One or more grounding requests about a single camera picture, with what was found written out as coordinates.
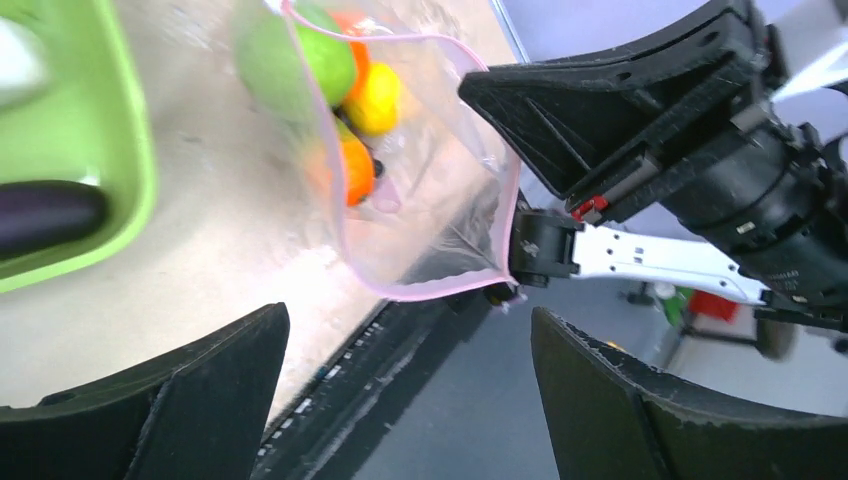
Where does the green plastic tray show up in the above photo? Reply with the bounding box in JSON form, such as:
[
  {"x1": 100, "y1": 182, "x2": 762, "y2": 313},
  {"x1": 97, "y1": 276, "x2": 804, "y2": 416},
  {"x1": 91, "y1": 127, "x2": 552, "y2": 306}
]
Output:
[{"x1": 1, "y1": 1, "x2": 157, "y2": 292}]

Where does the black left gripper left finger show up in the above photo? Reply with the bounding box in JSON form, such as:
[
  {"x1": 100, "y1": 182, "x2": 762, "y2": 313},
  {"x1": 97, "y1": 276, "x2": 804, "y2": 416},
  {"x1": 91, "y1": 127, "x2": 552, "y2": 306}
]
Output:
[{"x1": 1, "y1": 303, "x2": 290, "y2": 479}]

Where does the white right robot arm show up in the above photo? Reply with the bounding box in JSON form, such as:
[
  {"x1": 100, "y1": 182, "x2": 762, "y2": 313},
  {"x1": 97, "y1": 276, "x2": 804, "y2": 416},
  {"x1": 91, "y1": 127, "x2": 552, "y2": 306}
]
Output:
[{"x1": 458, "y1": 1, "x2": 847, "y2": 332}]

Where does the yellow pear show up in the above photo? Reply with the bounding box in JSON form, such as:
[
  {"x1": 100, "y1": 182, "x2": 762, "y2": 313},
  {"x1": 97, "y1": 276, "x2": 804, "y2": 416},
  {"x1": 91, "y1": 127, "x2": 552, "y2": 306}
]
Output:
[{"x1": 342, "y1": 63, "x2": 402, "y2": 136}]

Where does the purple eggplant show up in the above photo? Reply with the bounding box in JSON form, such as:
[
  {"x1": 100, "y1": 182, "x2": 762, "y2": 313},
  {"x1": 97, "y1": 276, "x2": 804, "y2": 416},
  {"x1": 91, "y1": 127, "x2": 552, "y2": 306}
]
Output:
[{"x1": 1, "y1": 180, "x2": 109, "y2": 260}]

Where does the green bok choy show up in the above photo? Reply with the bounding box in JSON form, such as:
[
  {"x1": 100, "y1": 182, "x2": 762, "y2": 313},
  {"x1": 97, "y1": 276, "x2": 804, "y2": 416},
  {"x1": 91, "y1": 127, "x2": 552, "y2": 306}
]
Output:
[{"x1": 1, "y1": 17, "x2": 51, "y2": 109}]

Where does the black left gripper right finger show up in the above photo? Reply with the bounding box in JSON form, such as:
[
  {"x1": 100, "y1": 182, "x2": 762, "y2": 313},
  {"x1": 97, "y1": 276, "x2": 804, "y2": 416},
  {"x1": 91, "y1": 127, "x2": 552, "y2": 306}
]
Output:
[{"x1": 531, "y1": 307, "x2": 847, "y2": 479}]

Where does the green apple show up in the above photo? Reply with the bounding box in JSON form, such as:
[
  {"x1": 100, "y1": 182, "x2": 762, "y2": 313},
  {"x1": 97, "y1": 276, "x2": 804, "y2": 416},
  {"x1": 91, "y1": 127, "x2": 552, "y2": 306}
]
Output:
[{"x1": 233, "y1": 1, "x2": 358, "y2": 122}]

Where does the orange green mango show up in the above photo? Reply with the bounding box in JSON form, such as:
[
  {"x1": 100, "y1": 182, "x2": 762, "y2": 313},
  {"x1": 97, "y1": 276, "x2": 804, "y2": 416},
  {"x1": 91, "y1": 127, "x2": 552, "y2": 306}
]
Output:
[{"x1": 305, "y1": 117, "x2": 377, "y2": 207}]

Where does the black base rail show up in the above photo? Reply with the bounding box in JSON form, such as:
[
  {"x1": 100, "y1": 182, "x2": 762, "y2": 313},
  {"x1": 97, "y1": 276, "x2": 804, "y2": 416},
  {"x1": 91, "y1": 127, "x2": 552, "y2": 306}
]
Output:
[{"x1": 250, "y1": 290, "x2": 489, "y2": 479}]

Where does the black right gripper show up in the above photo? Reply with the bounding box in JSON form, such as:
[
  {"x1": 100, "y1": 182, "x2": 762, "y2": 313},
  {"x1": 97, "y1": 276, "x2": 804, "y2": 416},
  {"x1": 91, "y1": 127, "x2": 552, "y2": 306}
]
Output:
[{"x1": 458, "y1": 1, "x2": 847, "y2": 312}]

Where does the orange fruit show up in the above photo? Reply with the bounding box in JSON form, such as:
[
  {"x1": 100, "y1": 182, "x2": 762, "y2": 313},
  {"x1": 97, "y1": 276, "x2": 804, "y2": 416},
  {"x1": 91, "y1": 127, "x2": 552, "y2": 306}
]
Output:
[{"x1": 330, "y1": 10, "x2": 371, "y2": 103}]

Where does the clear zip top bag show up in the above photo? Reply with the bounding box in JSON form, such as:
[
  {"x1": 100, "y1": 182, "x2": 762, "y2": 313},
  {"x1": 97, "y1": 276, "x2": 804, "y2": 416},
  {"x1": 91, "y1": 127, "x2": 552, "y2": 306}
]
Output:
[{"x1": 247, "y1": 1, "x2": 521, "y2": 301}]

